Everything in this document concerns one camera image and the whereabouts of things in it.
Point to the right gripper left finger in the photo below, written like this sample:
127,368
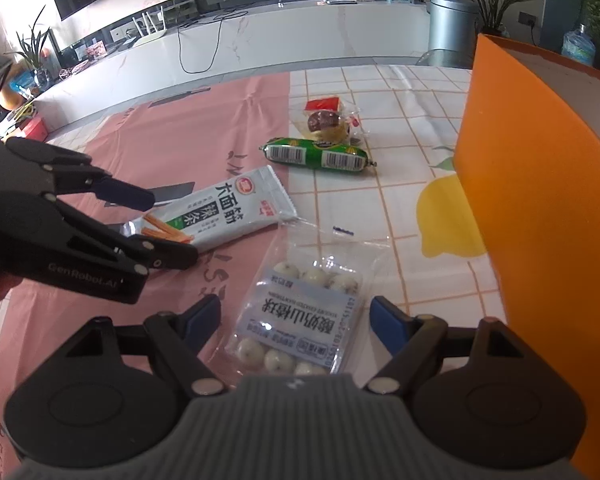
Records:
110,393

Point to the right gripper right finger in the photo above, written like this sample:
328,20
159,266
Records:
480,394

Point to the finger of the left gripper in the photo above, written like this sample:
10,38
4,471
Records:
73,173
45,240

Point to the white spicy strip packet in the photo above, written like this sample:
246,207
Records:
221,213

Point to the clear bag white balls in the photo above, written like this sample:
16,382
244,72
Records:
304,304

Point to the green sausage stick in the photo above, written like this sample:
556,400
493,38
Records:
317,155

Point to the clear pastry red label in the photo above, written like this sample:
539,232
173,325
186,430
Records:
329,119

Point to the red storage box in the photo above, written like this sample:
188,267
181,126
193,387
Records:
32,129

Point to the plant in glass vase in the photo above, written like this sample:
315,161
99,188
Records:
31,49

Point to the white tv cabinet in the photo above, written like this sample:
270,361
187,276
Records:
255,38

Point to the white router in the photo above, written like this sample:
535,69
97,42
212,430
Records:
150,26

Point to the orange cardboard box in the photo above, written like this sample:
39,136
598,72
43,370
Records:
528,157

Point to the blue water jug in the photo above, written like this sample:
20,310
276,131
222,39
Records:
578,46

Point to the silver trash bin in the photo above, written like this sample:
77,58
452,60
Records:
452,33

